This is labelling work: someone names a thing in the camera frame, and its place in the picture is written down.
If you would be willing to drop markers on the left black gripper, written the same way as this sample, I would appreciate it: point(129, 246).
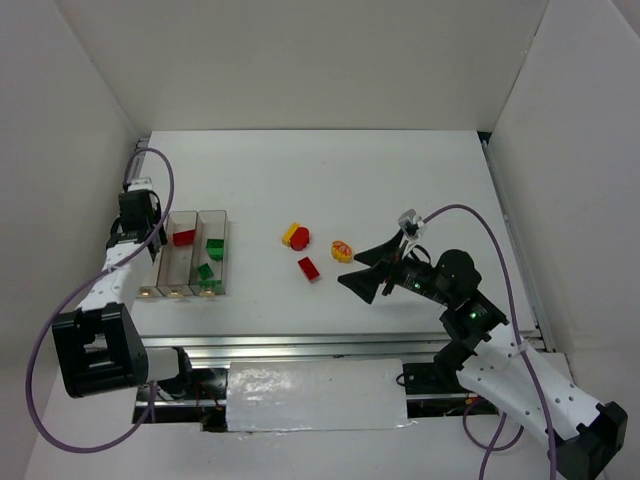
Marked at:
point(129, 238)

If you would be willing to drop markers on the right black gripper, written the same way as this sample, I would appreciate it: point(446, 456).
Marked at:
point(391, 270)

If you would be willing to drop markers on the yellow butterfly lego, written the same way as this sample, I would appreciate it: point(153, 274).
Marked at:
point(341, 251)

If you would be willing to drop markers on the green printed lego brick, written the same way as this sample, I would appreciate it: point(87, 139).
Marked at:
point(215, 249)

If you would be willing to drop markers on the yellow red lego stack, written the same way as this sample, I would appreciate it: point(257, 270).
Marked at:
point(297, 237)

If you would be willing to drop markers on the green small lego brick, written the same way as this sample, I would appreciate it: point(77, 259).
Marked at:
point(205, 272)

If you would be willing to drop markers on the green lego piece separated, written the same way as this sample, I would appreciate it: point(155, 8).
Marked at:
point(211, 287)

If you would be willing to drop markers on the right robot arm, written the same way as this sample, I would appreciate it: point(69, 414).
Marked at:
point(485, 356)

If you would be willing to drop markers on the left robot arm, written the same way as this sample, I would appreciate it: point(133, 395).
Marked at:
point(98, 346)

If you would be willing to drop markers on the clear container middle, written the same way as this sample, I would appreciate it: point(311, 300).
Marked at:
point(175, 267)

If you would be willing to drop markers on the clear container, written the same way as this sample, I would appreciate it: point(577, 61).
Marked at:
point(175, 267)
point(210, 224)
point(149, 287)

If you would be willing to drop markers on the red lego brick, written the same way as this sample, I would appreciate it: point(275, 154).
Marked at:
point(309, 269)

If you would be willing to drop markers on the clear container left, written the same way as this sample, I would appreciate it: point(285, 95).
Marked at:
point(149, 287)

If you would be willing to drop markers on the clear container right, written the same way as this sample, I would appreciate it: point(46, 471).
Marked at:
point(210, 224)

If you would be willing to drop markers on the white taped panel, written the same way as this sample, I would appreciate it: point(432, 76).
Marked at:
point(327, 395)

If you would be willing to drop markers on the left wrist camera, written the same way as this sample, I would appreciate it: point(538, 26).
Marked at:
point(139, 184)

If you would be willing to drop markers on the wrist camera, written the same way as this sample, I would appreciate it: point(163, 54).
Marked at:
point(139, 184)
point(412, 226)

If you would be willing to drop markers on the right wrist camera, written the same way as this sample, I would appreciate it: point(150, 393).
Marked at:
point(412, 226)

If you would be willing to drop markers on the aluminium frame rail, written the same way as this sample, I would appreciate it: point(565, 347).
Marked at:
point(342, 185)

